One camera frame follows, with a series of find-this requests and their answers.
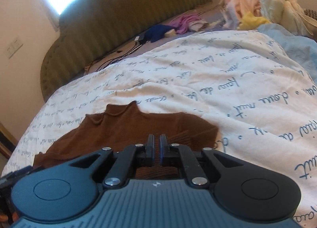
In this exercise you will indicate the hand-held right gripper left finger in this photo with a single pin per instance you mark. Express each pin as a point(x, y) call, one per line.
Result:
point(151, 152)

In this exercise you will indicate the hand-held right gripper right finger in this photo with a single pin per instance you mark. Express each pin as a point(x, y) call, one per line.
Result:
point(163, 152)

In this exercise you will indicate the brown knit sweater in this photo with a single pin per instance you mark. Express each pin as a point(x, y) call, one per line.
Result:
point(138, 128)

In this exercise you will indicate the wooden glass-top nightstand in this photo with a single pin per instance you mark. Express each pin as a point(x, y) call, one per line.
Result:
point(6, 141)

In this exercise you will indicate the white script-printed blanket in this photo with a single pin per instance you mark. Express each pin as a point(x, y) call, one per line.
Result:
point(223, 89)

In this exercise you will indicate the navy blue cloth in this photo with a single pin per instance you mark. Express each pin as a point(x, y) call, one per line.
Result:
point(157, 33)

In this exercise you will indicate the purple cloth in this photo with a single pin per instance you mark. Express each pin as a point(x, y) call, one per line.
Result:
point(184, 23)

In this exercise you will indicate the small white pink cloth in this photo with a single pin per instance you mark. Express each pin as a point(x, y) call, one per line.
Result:
point(199, 24)

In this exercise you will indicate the green ribbed headboard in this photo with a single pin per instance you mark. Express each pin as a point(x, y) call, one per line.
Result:
point(118, 19)

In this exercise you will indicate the lilac bedsheet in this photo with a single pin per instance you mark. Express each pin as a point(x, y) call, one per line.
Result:
point(203, 17)

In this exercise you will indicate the yellow cloth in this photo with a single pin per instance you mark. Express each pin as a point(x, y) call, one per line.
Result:
point(252, 21)

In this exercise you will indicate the light blue cloth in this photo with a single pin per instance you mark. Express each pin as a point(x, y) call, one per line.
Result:
point(292, 42)

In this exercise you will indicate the cream cloth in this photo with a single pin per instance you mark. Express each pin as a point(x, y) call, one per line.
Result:
point(284, 2)

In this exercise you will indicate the wall power socket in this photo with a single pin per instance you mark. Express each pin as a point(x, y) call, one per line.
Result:
point(14, 48)

